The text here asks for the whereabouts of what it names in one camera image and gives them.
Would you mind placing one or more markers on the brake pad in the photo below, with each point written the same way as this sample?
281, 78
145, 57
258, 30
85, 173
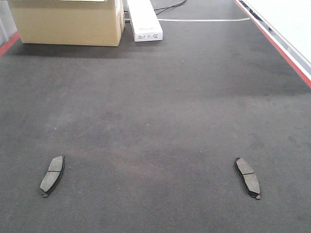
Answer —
52, 176
248, 177

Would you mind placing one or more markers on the long white box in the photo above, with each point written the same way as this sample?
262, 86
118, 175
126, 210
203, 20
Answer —
144, 22

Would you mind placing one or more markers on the large cardboard box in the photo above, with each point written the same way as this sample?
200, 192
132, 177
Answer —
69, 22

